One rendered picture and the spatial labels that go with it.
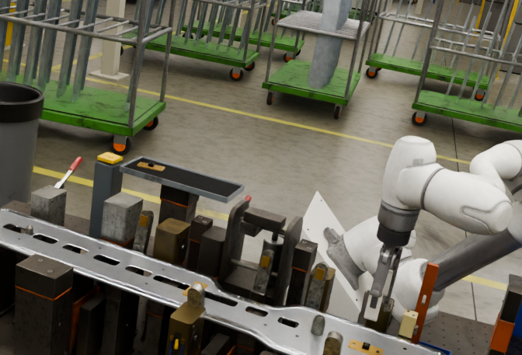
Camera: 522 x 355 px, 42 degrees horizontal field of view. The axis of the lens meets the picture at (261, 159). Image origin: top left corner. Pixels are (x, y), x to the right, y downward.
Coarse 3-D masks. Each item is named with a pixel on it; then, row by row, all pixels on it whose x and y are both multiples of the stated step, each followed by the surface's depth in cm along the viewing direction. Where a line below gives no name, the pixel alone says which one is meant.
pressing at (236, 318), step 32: (0, 224) 199; (32, 224) 202; (64, 256) 187; (128, 256) 193; (128, 288) 178; (160, 288) 180; (224, 320) 171; (256, 320) 173; (288, 320) 176; (288, 352) 162; (320, 352) 164; (352, 352) 166; (384, 352) 168; (416, 352) 171
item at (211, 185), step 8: (144, 160) 222; (128, 168) 214; (136, 168) 215; (144, 168) 216; (168, 168) 219; (176, 168) 220; (160, 176) 211; (168, 176) 212; (176, 176) 213; (184, 176) 214; (192, 176) 215; (200, 176) 217; (184, 184) 208; (192, 184) 209; (200, 184) 210; (208, 184) 211; (216, 184) 212; (224, 184) 214; (232, 184) 215; (216, 192) 206; (224, 192) 208; (232, 192) 209
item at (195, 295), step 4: (196, 284) 164; (192, 288) 163; (196, 288) 163; (200, 288) 163; (188, 292) 164; (192, 292) 163; (196, 292) 163; (200, 292) 163; (204, 292) 164; (188, 296) 164; (192, 296) 164; (196, 296) 163; (200, 296) 163; (204, 296) 165; (188, 300) 165; (192, 300) 164; (196, 300) 164; (200, 300) 163; (188, 304) 165; (192, 304) 165; (196, 304) 164; (200, 304) 164; (200, 308) 165
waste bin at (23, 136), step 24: (0, 96) 444; (24, 96) 444; (0, 120) 406; (24, 120) 414; (0, 144) 413; (24, 144) 423; (0, 168) 419; (24, 168) 430; (0, 192) 425; (24, 192) 438
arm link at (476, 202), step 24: (504, 144) 185; (480, 168) 166; (504, 168) 180; (432, 192) 144; (456, 192) 140; (480, 192) 139; (504, 192) 153; (456, 216) 140; (480, 216) 138; (504, 216) 138
